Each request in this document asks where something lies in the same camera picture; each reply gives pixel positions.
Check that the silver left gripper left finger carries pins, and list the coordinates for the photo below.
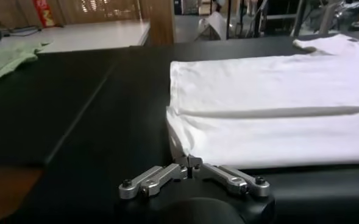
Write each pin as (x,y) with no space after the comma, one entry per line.
(154,179)

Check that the white side table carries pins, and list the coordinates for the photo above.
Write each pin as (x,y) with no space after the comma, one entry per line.
(100,35)

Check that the light green t-shirt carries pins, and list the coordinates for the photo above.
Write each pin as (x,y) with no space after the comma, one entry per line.
(2,61)

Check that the red chips can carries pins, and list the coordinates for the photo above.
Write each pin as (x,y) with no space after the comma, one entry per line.
(44,13)

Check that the black table cloth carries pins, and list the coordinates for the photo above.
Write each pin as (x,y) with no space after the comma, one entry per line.
(90,106)

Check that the white printed t-shirt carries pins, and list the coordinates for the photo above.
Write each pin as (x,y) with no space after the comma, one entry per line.
(258,85)

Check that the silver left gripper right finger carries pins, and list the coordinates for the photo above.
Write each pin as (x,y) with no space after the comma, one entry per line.
(237,182)

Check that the white leaning board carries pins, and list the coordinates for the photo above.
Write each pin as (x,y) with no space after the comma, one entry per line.
(217,25)

